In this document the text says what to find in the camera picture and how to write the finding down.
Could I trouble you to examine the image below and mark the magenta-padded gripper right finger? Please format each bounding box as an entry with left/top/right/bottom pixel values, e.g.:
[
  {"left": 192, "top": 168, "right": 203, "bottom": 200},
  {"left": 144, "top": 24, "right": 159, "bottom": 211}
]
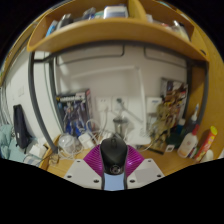
[{"left": 125, "top": 145, "right": 166, "bottom": 190}]

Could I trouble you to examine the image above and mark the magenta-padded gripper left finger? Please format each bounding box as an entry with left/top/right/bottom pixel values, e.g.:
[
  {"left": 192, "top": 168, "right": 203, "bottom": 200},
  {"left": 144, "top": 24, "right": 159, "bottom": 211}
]
[{"left": 63, "top": 144, "right": 105, "bottom": 190}]

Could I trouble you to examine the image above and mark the black computer mouse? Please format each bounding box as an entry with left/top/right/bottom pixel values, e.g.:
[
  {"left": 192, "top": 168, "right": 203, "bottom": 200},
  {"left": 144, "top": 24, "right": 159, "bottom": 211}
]
[{"left": 99, "top": 133, "right": 129, "bottom": 175}]

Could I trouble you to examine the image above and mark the white charger block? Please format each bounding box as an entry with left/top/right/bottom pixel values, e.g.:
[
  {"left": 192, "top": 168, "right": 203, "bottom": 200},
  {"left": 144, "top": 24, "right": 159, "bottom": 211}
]
[{"left": 78, "top": 133, "right": 96, "bottom": 149}]

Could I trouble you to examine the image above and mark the clear plastic cup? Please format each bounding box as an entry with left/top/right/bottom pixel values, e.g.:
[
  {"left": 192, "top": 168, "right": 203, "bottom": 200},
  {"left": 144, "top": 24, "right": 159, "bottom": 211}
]
[{"left": 58, "top": 133, "right": 79, "bottom": 154}]

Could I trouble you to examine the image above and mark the small white desk clock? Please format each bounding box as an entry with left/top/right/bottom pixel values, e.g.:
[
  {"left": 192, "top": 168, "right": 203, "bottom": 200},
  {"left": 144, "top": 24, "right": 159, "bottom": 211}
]
[{"left": 164, "top": 144, "right": 176, "bottom": 154}]

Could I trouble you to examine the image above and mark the dark green container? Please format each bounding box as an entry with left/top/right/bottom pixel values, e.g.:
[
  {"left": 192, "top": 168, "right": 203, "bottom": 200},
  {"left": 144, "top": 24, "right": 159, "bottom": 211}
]
[{"left": 166, "top": 131, "right": 183, "bottom": 149}]

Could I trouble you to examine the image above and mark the white lotion pump bottle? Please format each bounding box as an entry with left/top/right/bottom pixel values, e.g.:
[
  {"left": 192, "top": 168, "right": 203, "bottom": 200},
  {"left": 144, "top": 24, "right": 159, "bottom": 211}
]
[{"left": 177, "top": 123, "right": 201, "bottom": 159}]

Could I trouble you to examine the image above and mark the golden robot figurine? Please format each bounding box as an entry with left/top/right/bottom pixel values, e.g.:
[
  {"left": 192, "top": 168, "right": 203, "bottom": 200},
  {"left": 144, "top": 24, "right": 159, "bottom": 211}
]
[{"left": 149, "top": 99, "right": 183, "bottom": 151}]

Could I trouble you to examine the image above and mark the steel cup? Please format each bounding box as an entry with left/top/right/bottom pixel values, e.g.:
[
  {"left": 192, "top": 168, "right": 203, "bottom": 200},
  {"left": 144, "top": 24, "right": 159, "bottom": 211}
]
[{"left": 112, "top": 116, "right": 129, "bottom": 138}]

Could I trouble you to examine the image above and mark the robot model kit box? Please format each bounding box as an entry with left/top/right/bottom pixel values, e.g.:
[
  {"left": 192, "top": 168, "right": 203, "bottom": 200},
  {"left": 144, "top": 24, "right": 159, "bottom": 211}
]
[{"left": 55, "top": 88, "right": 94, "bottom": 138}]

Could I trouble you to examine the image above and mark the red potato chips can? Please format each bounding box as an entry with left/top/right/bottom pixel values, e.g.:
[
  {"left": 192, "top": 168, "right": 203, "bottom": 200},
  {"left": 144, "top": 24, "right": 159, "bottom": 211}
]
[{"left": 194, "top": 125, "right": 219, "bottom": 163}]

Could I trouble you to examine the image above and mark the blue squeeze bottle white nozzle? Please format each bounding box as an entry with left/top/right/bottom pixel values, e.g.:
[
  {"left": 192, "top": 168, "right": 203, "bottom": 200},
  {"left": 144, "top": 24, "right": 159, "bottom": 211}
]
[{"left": 186, "top": 103, "right": 201, "bottom": 134}]

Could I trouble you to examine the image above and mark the black bag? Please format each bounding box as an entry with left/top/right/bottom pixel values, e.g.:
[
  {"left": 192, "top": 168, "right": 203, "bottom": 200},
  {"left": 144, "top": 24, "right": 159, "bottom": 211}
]
[{"left": 12, "top": 104, "right": 33, "bottom": 150}]

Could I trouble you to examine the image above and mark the teal cloth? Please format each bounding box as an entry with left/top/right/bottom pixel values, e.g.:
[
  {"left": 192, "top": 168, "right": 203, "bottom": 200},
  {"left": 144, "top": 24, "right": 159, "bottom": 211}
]
[{"left": 0, "top": 123, "right": 41, "bottom": 166}]

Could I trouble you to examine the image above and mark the colourful printed box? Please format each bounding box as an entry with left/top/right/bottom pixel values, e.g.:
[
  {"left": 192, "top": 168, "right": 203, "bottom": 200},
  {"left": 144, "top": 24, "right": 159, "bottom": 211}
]
[{"left": 159, "top": 77, "right": 189, "bottom": 134}]

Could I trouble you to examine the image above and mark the wooden shelf unit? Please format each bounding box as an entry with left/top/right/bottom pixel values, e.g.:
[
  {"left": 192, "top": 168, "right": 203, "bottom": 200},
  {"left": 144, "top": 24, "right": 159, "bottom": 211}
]
[{"left": 26, "top": 0, "right": 211, "bottom": 63}]

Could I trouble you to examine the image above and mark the white cable bundle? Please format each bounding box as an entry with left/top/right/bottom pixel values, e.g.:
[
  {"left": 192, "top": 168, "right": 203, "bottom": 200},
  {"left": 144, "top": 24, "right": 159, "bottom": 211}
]
[{"left": 57, "top": 106, "right": 113, "bottom": 158}]

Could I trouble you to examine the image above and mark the white wall box blue label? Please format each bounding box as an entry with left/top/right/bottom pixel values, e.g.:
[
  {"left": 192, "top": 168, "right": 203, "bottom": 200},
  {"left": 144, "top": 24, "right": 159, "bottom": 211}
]
[{"left": 145, "top": 96, "right": 163, "bottom": 114}]

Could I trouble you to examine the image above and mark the white wall socket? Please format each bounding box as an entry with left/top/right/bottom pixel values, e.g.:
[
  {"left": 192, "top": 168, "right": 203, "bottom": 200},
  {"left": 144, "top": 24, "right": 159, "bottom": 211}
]
[
  {"left": 112, "top": 95, "right": 129, "bottom": 113},
  {"left": 95, "top": 96, "right": 113, "bottom": 113}
]

